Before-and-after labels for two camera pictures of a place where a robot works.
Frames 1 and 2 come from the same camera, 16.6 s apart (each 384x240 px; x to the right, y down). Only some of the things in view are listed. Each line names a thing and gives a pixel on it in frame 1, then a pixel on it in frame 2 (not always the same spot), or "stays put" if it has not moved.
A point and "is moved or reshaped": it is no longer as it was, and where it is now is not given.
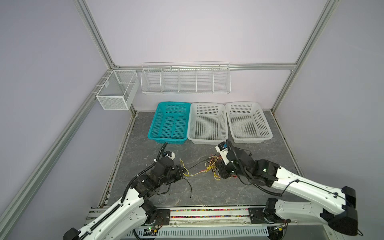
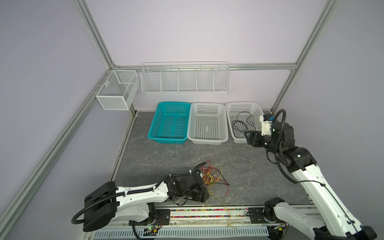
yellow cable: [188, 175] -> [227, 210]
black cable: [190, 186] -> [244, 123]
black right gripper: [221, 166] -> [255, 136]
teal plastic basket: [170, 123] stays put
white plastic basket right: [247, 122] stays put
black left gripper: [179, 175] -> [200, 197]
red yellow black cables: [212, 165] is moved or reshaped
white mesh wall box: [118, 90] stays put
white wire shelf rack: [186, 78] stays put
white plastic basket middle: [207, 123] stays put
